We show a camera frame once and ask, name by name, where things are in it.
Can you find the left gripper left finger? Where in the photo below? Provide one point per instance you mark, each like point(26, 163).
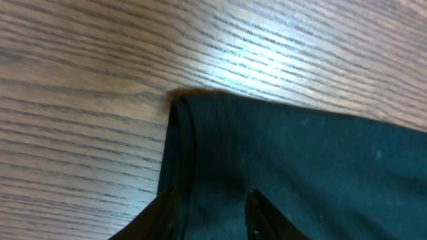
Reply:
point(158, 221)

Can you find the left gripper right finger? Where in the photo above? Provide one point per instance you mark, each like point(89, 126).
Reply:
point(265, 222)

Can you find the black t-shirt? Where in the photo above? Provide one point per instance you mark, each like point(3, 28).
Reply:
point(333, 176)

